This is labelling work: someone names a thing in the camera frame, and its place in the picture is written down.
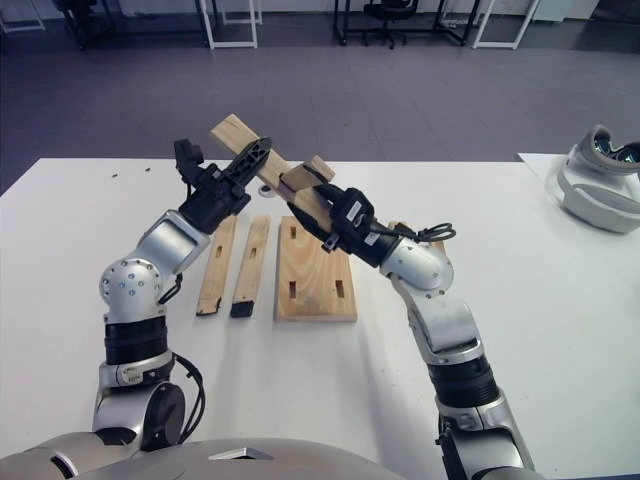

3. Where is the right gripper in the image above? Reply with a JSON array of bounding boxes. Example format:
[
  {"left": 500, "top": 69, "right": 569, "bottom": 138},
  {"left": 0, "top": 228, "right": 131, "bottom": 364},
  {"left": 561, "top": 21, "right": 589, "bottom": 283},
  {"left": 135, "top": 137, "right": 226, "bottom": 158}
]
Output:
[{"left": 278, "top": 172, "right": 404, "bottom": 268}]

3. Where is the robot body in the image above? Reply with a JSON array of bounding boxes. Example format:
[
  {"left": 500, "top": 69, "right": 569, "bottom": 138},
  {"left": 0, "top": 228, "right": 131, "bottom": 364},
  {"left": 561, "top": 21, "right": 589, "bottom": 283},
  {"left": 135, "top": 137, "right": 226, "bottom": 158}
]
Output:
[{"left": 0, "top": 429, "right": 551, "bottom": 480}]

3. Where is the white headset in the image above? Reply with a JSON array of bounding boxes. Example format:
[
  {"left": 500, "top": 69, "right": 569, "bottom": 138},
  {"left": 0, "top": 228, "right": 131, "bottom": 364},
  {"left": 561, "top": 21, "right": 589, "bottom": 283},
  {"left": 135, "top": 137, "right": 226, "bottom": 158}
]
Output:
[{"left": 543, "top": 124, "right": 640, "bottom": 236}]

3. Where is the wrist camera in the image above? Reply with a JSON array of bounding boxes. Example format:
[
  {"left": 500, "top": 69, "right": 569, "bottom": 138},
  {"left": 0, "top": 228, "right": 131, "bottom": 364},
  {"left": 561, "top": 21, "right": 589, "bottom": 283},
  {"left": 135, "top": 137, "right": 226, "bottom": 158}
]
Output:
[
  {"left": 173, "top": 138, "right": 206, "bottom": 185},
  {"left": 328, "top": 186, "right": 377, "bottom": 239}
]

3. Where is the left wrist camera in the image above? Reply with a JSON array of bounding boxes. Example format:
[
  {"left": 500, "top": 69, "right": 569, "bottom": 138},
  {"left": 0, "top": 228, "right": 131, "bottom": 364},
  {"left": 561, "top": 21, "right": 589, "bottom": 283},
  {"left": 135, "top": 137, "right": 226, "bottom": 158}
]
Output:
[{"left": 173, "top": 138, "right": 206, "bottom": 185}]

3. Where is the wooden seat board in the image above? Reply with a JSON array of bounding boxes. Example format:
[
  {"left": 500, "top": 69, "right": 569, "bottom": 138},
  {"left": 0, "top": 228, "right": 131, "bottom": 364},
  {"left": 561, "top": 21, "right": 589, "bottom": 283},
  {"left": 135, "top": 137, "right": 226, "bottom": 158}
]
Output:
[{"left": 272, "top": 215, "right": 360, "bottom": 325}]

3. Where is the wooden leg with chipped end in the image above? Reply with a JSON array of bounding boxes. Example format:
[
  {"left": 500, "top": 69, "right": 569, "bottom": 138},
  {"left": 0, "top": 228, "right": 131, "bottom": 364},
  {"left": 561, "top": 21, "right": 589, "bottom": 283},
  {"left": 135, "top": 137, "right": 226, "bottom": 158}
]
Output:
[{"left": 195, "top": 216, "right": 238, "bottom": 319}]

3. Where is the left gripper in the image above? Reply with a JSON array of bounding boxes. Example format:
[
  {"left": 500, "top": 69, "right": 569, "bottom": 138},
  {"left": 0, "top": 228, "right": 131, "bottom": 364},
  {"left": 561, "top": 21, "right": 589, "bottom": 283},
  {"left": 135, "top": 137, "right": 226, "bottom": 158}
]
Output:
[{"left": 178, "top": 134, "right": 275, "bottom": 233}]

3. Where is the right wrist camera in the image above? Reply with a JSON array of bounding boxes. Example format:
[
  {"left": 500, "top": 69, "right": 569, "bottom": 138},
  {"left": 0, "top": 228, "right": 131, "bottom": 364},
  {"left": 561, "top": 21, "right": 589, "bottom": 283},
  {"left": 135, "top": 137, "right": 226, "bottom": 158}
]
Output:
[{"left": 328, "top": 186, "right": 377, "bottom": 239}]

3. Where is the black cable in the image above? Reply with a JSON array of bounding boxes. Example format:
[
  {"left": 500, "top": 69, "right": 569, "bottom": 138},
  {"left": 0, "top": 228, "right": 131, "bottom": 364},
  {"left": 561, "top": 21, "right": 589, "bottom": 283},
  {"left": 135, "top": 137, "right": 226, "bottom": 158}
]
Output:
[
  {"left": 389, "top": 222, "right": 457, "bottom": 247},
  {"left": 158, "top": 272, "right": 183, "bottom": 306},
  {"left": 168, "top": 351, "right": 208, "bottom": 445}
]

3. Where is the black office chair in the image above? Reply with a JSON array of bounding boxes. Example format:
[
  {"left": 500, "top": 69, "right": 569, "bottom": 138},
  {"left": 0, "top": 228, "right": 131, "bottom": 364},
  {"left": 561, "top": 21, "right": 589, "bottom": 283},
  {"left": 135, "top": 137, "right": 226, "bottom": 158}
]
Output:
[{"left": 361, "top": 0, "right": 420, "bottom": 50}]

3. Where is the wooden cross bar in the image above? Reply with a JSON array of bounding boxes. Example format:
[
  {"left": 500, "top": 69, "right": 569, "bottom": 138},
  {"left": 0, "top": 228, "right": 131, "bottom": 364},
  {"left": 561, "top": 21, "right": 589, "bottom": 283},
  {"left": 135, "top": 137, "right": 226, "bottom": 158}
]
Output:
[{"left": 209, "top": 113, "right": 337, "bottom": 184}]

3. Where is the wooden leg with black cap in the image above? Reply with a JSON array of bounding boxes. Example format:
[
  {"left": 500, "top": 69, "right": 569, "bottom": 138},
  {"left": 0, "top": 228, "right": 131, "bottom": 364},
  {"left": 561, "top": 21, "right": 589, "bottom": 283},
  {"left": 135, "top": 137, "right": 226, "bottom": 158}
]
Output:
[{"left": 229, "top": 215, "right": 272, "bottom": 320}]

